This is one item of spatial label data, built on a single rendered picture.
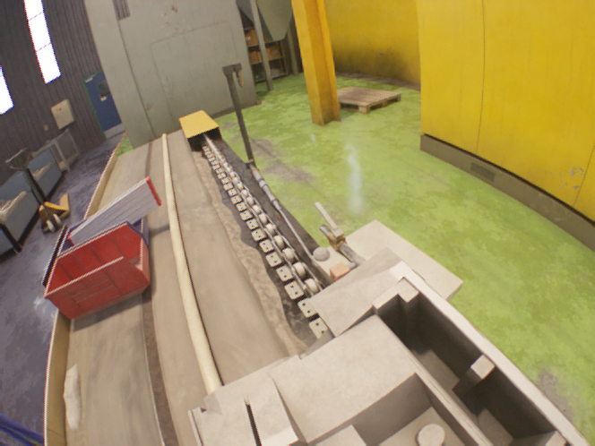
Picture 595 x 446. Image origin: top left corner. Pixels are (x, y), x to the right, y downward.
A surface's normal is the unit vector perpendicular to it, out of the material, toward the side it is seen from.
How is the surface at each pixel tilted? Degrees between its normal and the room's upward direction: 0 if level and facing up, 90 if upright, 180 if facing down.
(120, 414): 0
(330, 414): 10
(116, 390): 0
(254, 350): 0
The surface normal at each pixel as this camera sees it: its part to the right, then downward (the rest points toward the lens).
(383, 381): -0.31, -0.70
